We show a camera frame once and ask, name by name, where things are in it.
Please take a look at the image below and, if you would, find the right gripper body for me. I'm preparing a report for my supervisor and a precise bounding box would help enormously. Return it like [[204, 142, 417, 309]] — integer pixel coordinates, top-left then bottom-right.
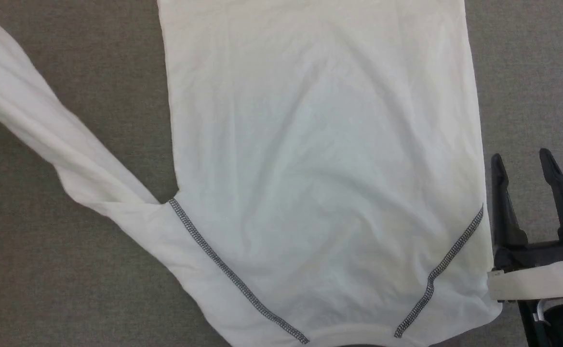
[[487, 240, 563, 303]]

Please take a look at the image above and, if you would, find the white long-sleeve shirt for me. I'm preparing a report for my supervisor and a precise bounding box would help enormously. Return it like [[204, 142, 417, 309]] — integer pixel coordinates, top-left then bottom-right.
[[0, 0, 504, 347]]

